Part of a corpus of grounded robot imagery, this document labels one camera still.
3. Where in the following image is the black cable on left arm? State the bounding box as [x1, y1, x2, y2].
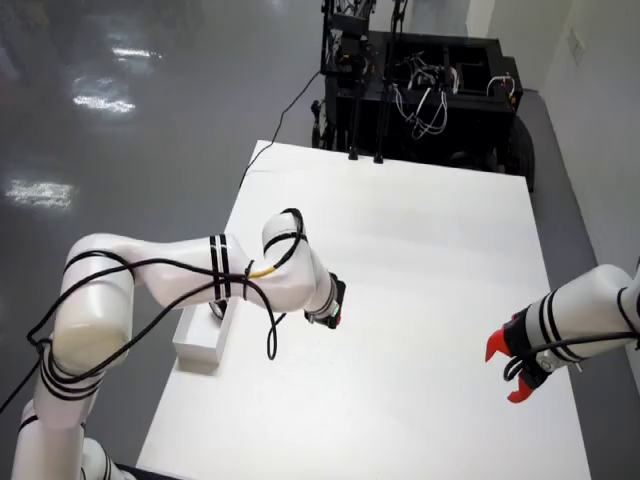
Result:
[0, 206, 308, 416]

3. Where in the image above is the black equipment rack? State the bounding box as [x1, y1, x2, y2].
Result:
[319, 0, 417, 77]

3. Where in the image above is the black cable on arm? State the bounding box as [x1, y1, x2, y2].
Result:
[501, 286, 640, 384]
[0, 206, 308, 416]

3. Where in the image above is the white rectangular bin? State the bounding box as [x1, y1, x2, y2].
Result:
[172, 299, 242, 375]

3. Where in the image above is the black floor cable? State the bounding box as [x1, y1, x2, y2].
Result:
[239, 69, 324, 194]

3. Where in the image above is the white cable bundle in cart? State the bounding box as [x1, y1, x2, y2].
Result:
[392, 54, 462, 142]

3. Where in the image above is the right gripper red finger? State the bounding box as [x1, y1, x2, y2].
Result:
[506, 374, 536, 404]
[483, 326, 508, 363]

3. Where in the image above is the tall black stand pole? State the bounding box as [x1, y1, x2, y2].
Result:
[372, 0, 409, 166]

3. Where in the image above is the short black stand pole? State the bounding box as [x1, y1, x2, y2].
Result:
[347, 44, 363, 162]

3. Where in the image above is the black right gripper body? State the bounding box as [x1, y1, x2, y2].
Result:
[501, 306, 552, 392]

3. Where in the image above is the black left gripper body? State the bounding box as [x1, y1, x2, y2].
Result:
[303, 273, 348, 331]

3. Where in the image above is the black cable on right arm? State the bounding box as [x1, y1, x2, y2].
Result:
[501, 286, 640, 384]

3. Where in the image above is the black equipment cart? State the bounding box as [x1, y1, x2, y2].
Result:
[309, 28, 538, 194]

